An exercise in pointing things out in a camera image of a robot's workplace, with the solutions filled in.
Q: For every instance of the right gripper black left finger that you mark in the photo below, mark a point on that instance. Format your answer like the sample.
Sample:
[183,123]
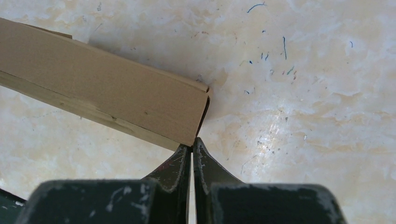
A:
[159,198]

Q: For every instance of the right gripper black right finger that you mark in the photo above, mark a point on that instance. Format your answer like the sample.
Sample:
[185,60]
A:
[221,198]

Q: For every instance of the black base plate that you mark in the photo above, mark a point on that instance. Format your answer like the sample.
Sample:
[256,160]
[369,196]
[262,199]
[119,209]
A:
[10,207]

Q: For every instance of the brown cardboard box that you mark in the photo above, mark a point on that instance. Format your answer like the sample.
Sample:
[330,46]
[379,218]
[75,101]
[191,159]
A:
[151,104]

